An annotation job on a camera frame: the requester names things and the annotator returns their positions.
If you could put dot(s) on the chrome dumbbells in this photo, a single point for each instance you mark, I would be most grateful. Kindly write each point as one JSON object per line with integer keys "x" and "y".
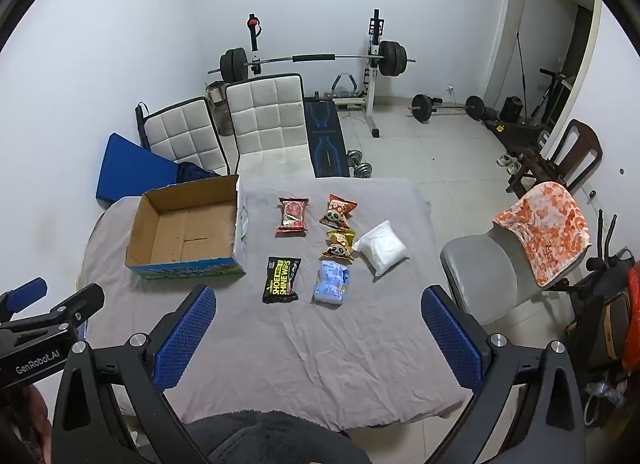
{"x": 361, "y": 166}

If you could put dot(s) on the small black speaker box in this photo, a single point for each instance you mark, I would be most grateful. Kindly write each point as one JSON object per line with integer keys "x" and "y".
{"x": 511, "y": 109}

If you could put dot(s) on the dark blue cloth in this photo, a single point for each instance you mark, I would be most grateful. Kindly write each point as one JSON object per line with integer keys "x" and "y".
{"x": 195, "y": 174}

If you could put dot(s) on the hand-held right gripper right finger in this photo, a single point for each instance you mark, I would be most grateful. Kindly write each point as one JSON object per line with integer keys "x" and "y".
{"x": 450, "y": 341}

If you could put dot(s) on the blue foam mat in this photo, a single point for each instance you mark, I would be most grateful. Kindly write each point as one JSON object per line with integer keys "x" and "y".
{"x": 132, "y": 171}

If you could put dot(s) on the grey seat chair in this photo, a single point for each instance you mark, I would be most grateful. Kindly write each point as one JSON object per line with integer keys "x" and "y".
{"x": 480, "y": 274}

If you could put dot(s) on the white padded chair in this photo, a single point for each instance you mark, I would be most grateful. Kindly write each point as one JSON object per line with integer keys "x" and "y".
{"x": 182, "y": 136}
{"x": 270, "y": 119}

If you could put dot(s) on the white plastic bag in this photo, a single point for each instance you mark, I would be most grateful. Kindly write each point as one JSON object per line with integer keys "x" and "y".
{"x": 381, "y": 246}

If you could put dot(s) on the small barbell with black plates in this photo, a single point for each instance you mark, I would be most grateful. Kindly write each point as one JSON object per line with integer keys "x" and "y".
{"x": 425, "y": 108}

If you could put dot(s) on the black snack packet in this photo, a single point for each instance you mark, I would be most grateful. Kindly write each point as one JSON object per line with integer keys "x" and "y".
{"x": 281, "y": 280}

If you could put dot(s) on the gold panda snack packet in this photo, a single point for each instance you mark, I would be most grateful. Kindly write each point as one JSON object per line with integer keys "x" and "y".
{"x": 341, "y": 245}

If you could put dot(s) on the orange panda snack packet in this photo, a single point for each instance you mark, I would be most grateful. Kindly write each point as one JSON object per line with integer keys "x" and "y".
{"x": 339, "y": 210}

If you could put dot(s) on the person's left hand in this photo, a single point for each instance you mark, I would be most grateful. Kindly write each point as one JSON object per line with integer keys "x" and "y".
{"x": 37, "y": 419}

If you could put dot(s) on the person's dark fleece clothing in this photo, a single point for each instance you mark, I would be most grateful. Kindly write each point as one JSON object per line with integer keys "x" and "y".
{"x": 275, "y": 436}

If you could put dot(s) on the pair of light shoes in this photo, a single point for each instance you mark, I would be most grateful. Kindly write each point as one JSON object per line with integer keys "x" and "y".
{"x": 510, "y": 164}

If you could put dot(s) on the light blue snack packet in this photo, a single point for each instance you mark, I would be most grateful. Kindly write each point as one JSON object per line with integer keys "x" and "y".
{"x": 332, "y": 283}

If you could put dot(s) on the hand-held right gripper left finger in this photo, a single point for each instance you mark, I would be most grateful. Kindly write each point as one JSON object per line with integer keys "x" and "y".
{"x": 185, "y": 341}

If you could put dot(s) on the dark wooden chair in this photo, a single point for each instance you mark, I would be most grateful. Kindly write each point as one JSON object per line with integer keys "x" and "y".
{"x": 580, "y": 149}

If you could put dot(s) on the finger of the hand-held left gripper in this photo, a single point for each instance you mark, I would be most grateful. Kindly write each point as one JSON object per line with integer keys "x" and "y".
{"x": 27, "y": 291}
{"x": 75, "y": 306}

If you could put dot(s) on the black and brown bag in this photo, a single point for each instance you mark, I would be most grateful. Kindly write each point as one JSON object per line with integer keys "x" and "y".
{"x": 605, "y": 324}

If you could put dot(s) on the cardboard box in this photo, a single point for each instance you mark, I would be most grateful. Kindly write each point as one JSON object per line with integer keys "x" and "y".
{"x": 185, "y": 234}

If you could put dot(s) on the red snack packet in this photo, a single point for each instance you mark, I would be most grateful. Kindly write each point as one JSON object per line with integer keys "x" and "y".
{"x": 292, "y": 216}

